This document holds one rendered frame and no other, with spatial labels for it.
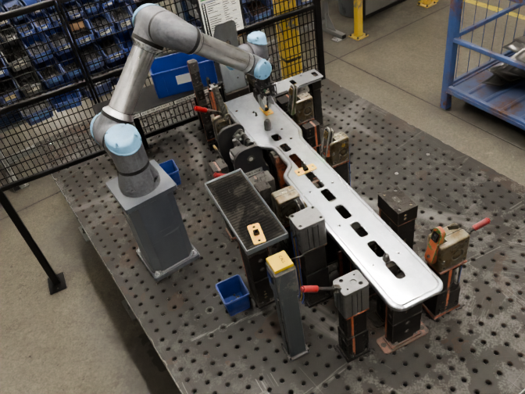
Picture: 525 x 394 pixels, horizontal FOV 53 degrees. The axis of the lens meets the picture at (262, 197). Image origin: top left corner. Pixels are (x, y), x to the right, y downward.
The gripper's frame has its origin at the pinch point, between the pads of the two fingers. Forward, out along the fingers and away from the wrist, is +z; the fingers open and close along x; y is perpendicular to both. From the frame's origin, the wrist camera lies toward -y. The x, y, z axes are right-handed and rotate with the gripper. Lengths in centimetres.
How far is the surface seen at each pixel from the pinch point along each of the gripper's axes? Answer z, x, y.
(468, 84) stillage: 88, 182, -63
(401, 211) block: -2, 9, 87
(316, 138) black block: 9.9, 12.6, 22.3
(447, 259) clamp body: 1, 10, 109
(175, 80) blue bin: -6.7, -29.6, -36.5
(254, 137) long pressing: 2.4, -12.8, 14.8
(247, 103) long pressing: 2.9, -4.4, -11.6
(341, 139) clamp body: -2.4, 13.0, 42.9
